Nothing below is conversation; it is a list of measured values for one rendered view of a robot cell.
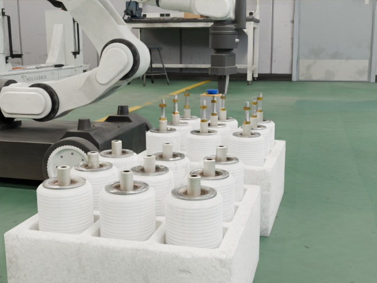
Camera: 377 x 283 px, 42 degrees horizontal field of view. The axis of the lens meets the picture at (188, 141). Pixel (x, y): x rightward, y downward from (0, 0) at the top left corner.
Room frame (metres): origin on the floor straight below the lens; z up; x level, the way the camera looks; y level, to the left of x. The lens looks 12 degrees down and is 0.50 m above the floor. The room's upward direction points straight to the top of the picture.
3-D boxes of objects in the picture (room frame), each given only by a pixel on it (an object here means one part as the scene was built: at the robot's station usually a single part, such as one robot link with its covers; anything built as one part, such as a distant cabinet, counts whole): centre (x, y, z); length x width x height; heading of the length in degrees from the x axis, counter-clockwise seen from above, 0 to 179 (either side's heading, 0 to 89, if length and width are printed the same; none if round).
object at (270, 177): (1.43, -0.08, 0.09); 0.39 x 0.39 x 0.18; 74
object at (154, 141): (1.35, 0.07, 0.16); 0.10 x 0.10 x 0.18
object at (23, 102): (1.84, 0.57, 0.28); 0.21 x 0.20 x 0.13; 76
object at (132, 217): (0.80, 0.11, 0.16); 0.10 x 0.10 x 0.18
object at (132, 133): (1.83, 0.54, 0.19); 0.64 x 0.52 x 0.33; 76
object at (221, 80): (1.53, -0.10, 0.37); 0.03 x 0.02 x 0.06; 60
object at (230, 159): (1.00, -0.07, 0.25); 0.08 x 0.08 x 0.01
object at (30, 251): (0.92, 0.08, 0.09); 0.39 x 0.39 x 0.18; 75
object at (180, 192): (0.77, -0.01, 0.25); 0.08 x 0.08 x 0.01
